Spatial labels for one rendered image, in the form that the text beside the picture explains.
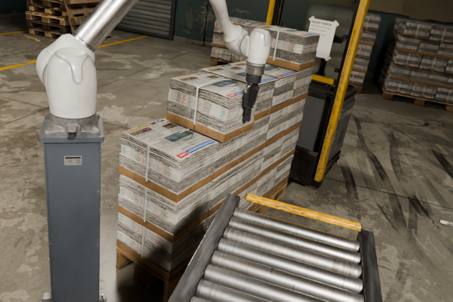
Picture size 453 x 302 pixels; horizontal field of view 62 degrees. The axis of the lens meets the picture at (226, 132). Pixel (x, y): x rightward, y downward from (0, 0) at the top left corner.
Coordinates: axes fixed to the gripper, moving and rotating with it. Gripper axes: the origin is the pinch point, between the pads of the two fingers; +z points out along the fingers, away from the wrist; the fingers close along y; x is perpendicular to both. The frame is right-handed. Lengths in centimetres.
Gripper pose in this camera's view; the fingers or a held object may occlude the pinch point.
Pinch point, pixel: (247, 114)
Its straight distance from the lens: 189.0
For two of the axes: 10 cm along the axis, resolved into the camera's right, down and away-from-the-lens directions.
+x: 8.3, 3.1, -4.6
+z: -1.4, 9.2, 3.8
